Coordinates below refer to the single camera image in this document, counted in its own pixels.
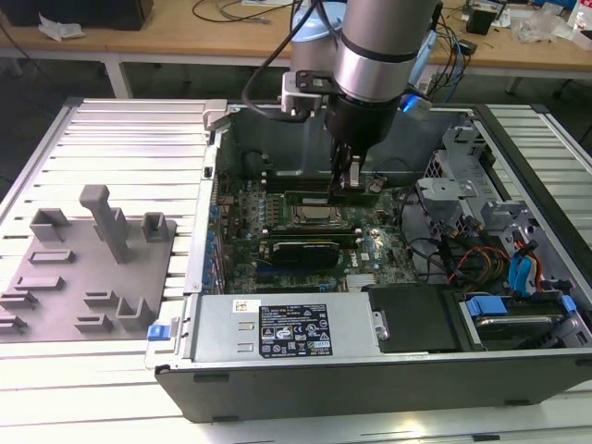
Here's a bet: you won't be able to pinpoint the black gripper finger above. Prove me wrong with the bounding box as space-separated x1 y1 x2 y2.
329 140 352 196
349 147 367 194

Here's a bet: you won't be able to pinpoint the green RAM stick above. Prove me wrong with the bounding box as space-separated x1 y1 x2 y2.
283 188 379 208
266 167 335 179

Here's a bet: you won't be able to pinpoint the green motherboard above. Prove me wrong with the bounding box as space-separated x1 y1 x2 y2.
215 164 420 295

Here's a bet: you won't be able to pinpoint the black CPU socket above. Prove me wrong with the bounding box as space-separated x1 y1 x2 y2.
285 203 347 227

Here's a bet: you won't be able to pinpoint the silver drive cage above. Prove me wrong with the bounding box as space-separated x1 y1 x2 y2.
413 115 499 232

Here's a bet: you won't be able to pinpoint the black graphics card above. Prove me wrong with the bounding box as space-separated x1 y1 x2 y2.
269 239 342 270

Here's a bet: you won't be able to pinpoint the silver finned chipset heatsink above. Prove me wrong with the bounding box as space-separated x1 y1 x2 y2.
344 272 379 291

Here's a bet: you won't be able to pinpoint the black cover plate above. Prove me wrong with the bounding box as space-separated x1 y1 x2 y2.
363 284 468 355

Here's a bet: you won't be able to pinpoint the small black device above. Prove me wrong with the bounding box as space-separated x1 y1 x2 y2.
464 0 508 34

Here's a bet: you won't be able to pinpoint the hard disk in blue carrier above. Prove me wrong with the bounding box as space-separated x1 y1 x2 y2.
462 290 577 352

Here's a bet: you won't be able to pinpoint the clear plastic bag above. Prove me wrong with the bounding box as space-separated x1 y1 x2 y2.
512 6 563 45

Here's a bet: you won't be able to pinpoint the silver power supply with label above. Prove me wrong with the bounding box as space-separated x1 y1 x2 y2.
184 293 388 366

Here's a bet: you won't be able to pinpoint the black open PC case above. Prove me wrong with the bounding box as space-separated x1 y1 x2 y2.
142 99 592 425

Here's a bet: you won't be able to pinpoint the white packet red print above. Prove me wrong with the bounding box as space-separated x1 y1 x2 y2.
561 0 592 48

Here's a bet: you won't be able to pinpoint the grey parts rack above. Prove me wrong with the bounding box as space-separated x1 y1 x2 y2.
0 183 180 344

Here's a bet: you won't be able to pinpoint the large black box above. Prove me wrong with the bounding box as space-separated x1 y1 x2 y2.
0 0 154 32

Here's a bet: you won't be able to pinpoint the crumpled white plastic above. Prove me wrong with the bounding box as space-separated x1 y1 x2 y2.
37 12 87 43

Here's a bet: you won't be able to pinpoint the metal socket cover frame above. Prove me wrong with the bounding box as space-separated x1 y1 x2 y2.
289 205 344 224

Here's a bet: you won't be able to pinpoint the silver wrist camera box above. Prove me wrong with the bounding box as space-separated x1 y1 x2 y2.
279 71 326 120
400 92 435 117

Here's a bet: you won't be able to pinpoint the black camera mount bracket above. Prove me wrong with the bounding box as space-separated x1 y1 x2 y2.
295 68 335 93

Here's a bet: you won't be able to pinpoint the black camera cable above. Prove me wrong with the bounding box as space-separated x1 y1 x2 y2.
240 0 320 122

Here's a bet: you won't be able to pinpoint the silver case corner bracket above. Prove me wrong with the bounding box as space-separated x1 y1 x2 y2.
202 99 229 130

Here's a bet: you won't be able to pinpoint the red yellow power wires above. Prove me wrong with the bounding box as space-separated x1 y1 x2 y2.
455 247 510 286

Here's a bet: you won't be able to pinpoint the grey metal bracket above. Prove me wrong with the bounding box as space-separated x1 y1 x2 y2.
480 198 545 288

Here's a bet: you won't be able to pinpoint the blue data wire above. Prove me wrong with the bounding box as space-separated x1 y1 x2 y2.
508 235 536 297

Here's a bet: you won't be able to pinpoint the wooden desk white frame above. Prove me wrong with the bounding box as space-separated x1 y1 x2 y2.
0 0 592 101

